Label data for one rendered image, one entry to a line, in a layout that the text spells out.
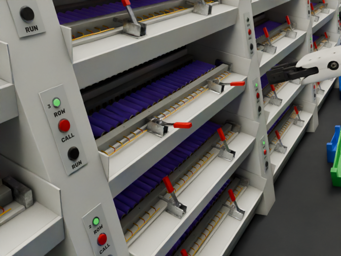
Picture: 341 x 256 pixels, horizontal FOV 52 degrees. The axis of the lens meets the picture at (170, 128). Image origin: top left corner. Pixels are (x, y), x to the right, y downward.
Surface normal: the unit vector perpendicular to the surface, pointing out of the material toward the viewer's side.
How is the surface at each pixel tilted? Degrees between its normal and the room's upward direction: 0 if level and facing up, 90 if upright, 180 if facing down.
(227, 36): 90
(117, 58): 111
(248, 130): 90
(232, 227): 21
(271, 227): 0
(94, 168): 90
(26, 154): 90
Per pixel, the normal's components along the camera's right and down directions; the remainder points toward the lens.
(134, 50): 0.84, 0.35
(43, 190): -0.54, 0.39
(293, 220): -0.21, -0.92
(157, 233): 0.10, -0.85
